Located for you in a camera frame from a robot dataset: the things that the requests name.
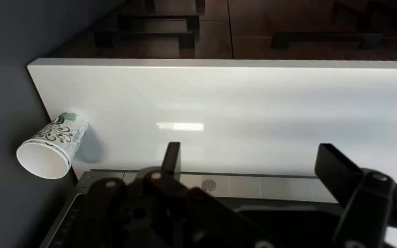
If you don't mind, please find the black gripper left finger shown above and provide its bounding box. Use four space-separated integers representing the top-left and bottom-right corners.
80 140 275 248

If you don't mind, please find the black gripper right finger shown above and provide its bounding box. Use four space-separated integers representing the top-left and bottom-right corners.
314 141 397 248

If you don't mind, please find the white paper cup green print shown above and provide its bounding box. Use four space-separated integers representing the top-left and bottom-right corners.
15 108 89 180

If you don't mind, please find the stainless steel microwave oven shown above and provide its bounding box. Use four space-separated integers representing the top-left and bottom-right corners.
38 168 347 248

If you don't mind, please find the dark brown wooden cabinet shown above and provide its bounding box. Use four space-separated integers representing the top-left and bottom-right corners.
51 0 397 62

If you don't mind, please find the black drawer handle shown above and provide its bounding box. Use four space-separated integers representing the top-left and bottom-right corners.
93 30 195 51
117 12 201 34

